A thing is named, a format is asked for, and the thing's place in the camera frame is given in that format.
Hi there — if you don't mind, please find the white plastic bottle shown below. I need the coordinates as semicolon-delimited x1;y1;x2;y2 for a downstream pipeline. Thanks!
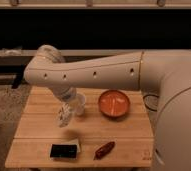
58;103;72;127

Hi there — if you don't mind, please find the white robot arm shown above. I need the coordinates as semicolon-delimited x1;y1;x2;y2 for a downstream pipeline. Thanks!
24;45;191;171

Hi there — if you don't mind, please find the black sponge block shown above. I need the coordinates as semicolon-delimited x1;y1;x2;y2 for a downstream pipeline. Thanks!
50;144;77;158

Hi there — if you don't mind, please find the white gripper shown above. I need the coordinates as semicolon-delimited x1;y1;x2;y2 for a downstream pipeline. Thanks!
54;87;77;102

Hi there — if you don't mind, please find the orange bowl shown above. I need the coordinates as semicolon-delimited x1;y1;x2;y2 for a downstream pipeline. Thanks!
98;90;130;118

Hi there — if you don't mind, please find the wooden bench rail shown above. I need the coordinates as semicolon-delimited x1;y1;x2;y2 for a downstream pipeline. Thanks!
0;49;35;66

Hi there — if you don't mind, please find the black cable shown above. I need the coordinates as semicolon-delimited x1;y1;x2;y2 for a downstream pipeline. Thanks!
142;92;160;112

